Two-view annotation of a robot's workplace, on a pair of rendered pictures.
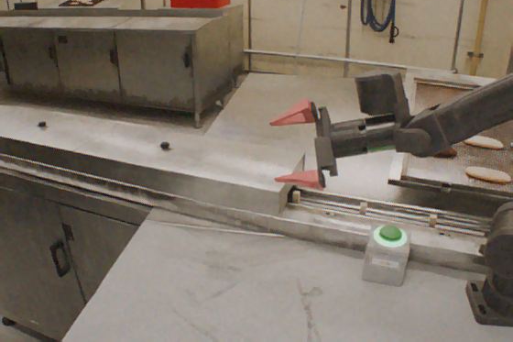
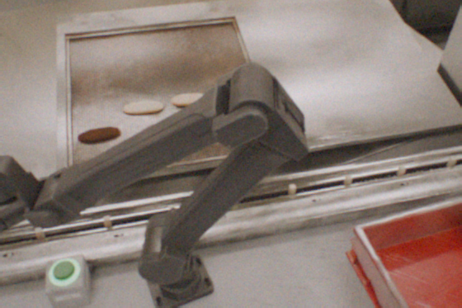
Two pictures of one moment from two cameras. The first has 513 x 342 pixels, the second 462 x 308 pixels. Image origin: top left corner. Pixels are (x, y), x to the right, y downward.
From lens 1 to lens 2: 0.42 m
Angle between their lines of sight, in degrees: 33
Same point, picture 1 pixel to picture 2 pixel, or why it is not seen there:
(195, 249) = not seen: outside the picture
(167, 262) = not seen: outside the picture
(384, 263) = (67, 297)
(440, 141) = (68, 214)
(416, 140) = (46, 221)
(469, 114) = (83, 192)
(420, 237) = (97, 248)
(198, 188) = not seen: outside the picture
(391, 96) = (11, 186)
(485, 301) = (161, 291)
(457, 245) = (130, 244)
